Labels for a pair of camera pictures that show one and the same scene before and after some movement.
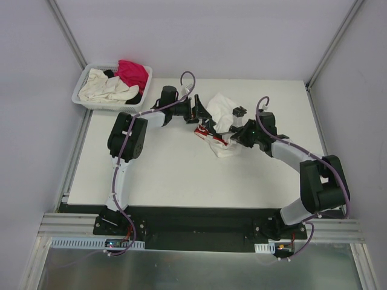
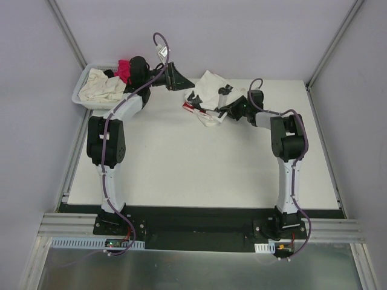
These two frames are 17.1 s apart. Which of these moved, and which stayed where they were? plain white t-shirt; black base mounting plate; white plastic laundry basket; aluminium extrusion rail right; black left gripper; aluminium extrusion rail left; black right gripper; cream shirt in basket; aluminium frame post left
Moved: black left gripper; black right gripper; plain white t-shirt
Stayed: aluminium extrusion rail right; aluminium frame post left; white plastic laundry basket; aluminium extrusion rail left; cream shirt in basket; black base mounting plate
